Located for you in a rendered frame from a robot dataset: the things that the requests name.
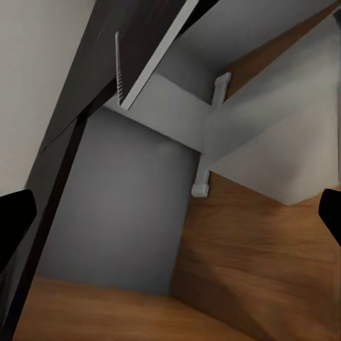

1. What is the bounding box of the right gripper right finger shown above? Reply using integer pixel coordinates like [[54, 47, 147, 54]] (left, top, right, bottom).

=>
[[318, 188, 341, 246]]

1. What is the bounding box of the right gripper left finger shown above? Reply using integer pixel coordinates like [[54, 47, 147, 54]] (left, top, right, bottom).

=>
[[0, 189, 37, 273]]

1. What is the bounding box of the notebook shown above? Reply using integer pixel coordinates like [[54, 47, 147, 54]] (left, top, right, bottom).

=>
[[116, 0, 200, 111]]

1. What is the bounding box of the desktop computer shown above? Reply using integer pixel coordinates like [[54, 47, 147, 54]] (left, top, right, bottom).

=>
[[204, 7, 341, 205]]

